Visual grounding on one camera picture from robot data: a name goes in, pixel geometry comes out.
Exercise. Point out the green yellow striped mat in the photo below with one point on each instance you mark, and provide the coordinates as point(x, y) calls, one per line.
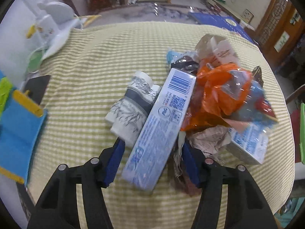
point(95, 64)

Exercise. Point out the rolled grey white cloth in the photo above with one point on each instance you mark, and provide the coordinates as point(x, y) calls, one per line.
point(133, 109)

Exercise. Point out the blue yellow folded bag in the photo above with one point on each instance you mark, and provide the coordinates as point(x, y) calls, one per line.
point(19, 128)

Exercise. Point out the white blue small box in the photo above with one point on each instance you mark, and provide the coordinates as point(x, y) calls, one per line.
point(250, 145)

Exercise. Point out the blue printed booklet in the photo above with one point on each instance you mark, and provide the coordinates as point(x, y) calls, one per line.
point(214, 20)

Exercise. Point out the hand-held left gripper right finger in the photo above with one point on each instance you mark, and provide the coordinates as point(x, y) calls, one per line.
point(190, 164)

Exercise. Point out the framed geometric picture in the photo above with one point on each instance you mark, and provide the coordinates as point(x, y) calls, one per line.
point(247, 16)

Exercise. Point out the white desk fan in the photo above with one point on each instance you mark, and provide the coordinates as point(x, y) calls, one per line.
point(57, 9)

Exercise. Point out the dark brown coffee packet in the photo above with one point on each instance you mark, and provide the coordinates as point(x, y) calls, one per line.
point(258, 72)

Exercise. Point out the clear printed snack bag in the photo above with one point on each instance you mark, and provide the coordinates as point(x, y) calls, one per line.
point(259, 100)

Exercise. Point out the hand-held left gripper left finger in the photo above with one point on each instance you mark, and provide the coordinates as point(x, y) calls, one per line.
point(114, 164)

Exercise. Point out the light blue toothpaste box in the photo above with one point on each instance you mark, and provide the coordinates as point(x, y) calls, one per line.
point(157, 124)

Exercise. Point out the crumpled blue white packet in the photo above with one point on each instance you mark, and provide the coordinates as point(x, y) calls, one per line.
point(171, 54)

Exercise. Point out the orange plastic bag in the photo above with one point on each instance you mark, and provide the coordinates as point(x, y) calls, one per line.
point(214, 100)

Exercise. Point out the black phone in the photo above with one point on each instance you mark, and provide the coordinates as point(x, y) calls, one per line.
point(37, 88)

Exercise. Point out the wooden television cabinet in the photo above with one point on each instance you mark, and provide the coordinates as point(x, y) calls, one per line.
point(226, 7)

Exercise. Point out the red bag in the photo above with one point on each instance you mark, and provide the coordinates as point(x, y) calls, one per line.
point(100, 1)

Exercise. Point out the dark shiny wrapper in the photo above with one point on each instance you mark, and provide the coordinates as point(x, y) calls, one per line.
point(184, 64)

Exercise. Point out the narrow flower painting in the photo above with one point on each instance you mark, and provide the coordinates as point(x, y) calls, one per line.
point(281, 41)
point(295, 17)

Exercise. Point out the brown wrapper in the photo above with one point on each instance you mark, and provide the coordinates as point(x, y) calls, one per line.
point(207, 140)

